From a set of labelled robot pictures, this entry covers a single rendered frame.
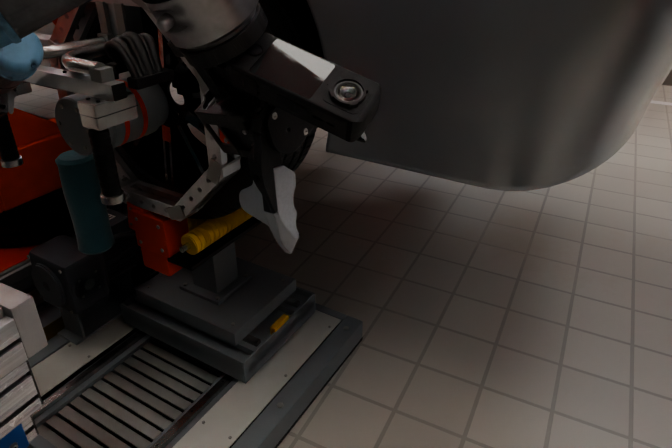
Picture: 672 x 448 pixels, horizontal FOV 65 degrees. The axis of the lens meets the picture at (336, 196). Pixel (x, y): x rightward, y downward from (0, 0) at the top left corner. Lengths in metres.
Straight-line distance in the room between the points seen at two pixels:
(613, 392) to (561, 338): 0.24
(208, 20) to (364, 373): 1.44
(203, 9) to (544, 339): 1.72
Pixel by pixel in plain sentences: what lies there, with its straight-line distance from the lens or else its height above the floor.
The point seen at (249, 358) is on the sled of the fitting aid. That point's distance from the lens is 1.55.
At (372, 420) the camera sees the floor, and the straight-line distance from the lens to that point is 1.61.
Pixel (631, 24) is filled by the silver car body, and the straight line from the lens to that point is 1.07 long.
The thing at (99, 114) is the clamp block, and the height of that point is 0.93.
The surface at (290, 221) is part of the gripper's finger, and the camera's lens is 0.48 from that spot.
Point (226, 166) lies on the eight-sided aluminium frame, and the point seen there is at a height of 0.76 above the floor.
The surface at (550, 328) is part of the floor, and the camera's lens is 2.01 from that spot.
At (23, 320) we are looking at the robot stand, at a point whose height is 0.75.
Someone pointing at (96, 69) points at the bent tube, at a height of 1.00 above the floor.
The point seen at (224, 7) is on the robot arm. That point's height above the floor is 1.18.
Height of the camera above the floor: 1.23
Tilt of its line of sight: 27 degrees down
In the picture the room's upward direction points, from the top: straight up
